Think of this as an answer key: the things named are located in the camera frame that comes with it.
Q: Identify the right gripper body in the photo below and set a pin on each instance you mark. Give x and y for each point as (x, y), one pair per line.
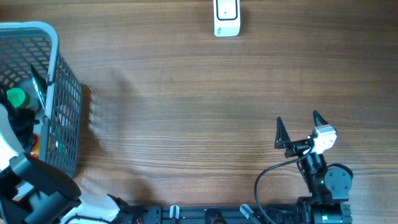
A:
(296, 148)

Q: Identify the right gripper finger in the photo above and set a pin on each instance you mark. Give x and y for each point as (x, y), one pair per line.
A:
(282, 139)
(318, 119)

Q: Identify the green lid jar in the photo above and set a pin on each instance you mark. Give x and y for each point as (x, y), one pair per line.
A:
(20, 99)

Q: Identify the red sauce bottle green cap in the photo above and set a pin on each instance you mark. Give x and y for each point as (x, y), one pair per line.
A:
(35, 152)

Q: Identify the green 3M gloves packet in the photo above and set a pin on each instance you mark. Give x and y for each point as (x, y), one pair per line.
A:
(40, 85)

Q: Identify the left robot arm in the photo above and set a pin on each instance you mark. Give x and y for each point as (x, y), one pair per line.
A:
(33, 191)

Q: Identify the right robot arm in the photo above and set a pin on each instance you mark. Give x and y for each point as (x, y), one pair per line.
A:
(328, 184)

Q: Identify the white barcode scanner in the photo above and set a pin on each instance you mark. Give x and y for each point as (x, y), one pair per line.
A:
(227, 18)

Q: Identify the grey plastic shopping basket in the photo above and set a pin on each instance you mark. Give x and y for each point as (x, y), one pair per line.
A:
(37, 43)

